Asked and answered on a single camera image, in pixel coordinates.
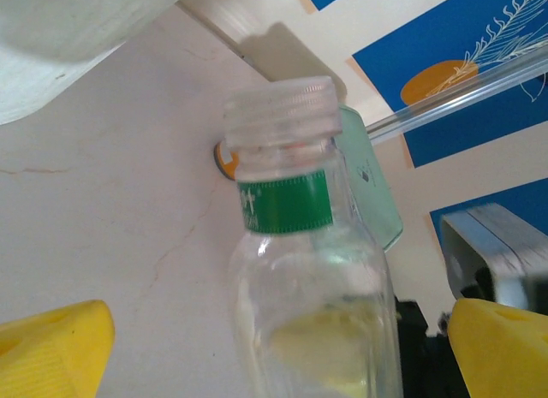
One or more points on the aluminium frame post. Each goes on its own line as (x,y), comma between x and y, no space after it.
(449,102)

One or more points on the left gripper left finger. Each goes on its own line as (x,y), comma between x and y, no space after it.
(47,355)

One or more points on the aluminium table edge rail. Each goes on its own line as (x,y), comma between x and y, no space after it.
(240,25)

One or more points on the orange-capped pill bottle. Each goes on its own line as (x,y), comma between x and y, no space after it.
(227,169)

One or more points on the small clear green-banded bottle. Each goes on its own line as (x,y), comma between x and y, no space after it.
(291,201)

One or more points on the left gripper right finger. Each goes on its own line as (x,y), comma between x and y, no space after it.
(505,355)

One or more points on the mint green zip pouch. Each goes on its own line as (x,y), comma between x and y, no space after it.
(372,192)

